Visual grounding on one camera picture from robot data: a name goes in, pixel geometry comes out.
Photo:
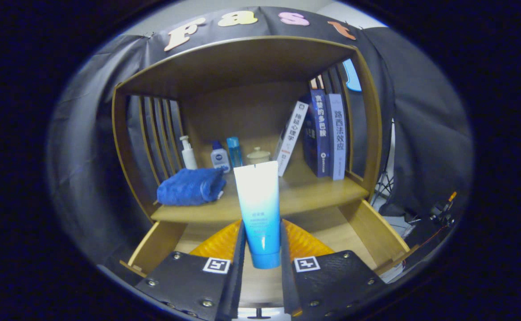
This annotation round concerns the wooden cabinet with open shelf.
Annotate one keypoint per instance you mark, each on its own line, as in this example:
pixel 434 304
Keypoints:
pixel 242 62

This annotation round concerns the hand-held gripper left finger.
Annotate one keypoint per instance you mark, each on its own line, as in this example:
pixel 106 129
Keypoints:
pixel 238 281

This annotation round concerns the white pump bottle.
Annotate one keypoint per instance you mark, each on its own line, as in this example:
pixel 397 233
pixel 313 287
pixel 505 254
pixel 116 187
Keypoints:
pixel 189 158

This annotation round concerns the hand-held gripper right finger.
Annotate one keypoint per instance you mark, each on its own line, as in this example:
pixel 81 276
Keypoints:
pixel 287 281

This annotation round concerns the beige lidded teacup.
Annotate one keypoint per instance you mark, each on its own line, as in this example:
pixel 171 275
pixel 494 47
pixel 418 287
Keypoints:
pixel 258 156

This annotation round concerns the dark blue book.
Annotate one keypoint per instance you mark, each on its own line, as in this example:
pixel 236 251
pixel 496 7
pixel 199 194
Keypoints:
pixel 320 133

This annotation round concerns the white book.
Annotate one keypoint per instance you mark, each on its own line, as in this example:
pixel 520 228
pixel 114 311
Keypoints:
pixel 291 138

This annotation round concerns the wooden drawer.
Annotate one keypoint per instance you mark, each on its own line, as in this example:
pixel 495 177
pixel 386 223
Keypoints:
pixel 371 232

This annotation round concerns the black device with orange part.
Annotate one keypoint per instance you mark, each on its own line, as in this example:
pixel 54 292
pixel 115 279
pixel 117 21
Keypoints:
pixel 441 209

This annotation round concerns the clear blue bottle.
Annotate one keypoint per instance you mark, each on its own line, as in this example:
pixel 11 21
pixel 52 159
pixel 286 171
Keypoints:
pixel 234 154

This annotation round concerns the black backdrop cloth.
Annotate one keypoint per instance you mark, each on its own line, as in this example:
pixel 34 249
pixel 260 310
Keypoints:
pixel 91 133

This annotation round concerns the black drawer knob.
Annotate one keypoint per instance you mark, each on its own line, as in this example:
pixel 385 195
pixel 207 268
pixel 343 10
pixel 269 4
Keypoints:
pixel 259 317

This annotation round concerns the white and blue tube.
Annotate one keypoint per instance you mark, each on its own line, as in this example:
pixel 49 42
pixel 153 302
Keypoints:
pixel 258 200

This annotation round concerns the pale lavender book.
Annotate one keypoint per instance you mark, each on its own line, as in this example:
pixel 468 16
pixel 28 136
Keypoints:
pixel 337 138

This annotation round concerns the black tripod stand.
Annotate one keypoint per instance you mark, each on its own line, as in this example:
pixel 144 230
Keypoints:
pixel 383 183

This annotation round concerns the blue folded towel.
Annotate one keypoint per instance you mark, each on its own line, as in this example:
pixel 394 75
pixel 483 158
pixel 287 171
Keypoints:
pixel 189 187

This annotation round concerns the wooden countertop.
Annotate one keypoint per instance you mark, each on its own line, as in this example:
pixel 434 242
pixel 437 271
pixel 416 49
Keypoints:
pixel 313 196

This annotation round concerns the white bottle with blue cap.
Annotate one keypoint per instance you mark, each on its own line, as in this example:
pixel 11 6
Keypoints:
pixel 220 158

